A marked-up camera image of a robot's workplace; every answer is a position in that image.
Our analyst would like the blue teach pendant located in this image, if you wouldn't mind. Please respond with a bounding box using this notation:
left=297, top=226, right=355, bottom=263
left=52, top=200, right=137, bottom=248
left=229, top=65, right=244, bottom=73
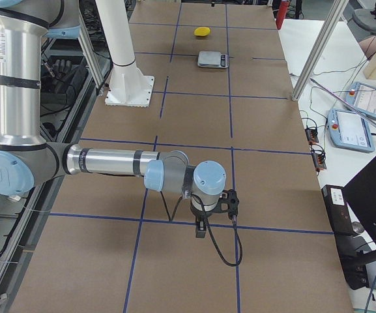
left=327, top=108, right=375, bottom=153
left=345, top=82, right=376, bottom=119

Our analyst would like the yellow mango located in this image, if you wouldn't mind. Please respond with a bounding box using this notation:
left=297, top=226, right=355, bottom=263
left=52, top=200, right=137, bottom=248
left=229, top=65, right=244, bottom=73
left=194, top=26, right=211, bottom=38

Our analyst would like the aluminium frame post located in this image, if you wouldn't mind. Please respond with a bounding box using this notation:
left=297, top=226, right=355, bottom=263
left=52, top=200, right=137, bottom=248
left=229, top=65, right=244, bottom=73
left=291, top=0, right=349, bottom=101

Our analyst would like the aluminium frame rack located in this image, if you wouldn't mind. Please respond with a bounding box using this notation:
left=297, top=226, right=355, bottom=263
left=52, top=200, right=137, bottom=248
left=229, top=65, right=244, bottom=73
left=0, top=27, right=108, bottom=312

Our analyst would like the near blue teach pendant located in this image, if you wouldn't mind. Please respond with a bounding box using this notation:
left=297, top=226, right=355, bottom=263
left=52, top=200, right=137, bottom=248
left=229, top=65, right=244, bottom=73
left=327, top=108, right=375, bottom=153

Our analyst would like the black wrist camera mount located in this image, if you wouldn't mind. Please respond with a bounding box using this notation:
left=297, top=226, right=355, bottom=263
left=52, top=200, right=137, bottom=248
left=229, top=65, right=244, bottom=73
left=214, top=189, right=239, bottom=219

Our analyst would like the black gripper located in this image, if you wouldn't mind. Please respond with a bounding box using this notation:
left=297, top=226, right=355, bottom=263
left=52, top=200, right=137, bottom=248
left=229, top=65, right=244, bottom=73
left=190, top=204, right=211, bottom=238

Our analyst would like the orange black connector module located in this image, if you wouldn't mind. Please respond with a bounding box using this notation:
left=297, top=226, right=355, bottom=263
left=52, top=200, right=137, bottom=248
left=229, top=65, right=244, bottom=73
left=305, top=127, right=319, bottom=145

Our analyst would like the grey digital kitchen scale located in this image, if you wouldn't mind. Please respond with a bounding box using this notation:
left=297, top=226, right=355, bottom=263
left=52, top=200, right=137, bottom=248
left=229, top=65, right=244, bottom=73
left=197, top=51, right=229, bottom=68

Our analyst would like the far blue teach pendant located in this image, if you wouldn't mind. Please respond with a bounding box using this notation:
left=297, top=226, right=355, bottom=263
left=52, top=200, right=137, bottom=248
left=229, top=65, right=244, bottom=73
left=345, top=82, right=376, bottom=119

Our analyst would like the red cylinder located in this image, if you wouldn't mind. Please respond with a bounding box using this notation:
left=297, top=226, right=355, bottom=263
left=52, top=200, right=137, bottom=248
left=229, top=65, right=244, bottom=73
left=276, top=0, right=289, bottom=30

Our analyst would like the black box with label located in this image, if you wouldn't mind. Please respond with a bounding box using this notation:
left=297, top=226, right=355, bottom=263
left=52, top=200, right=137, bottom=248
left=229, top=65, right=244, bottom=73
left=321, top=185, right=354, bottom=236

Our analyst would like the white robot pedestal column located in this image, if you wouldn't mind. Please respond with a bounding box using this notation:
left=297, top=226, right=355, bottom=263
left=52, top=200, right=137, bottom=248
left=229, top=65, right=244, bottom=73
left=96, top=0, right=154, bottom=107

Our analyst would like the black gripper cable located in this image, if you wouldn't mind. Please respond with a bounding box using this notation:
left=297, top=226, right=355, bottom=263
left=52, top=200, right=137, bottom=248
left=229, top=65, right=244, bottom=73
left=160, top=190, right=243, bottom=267

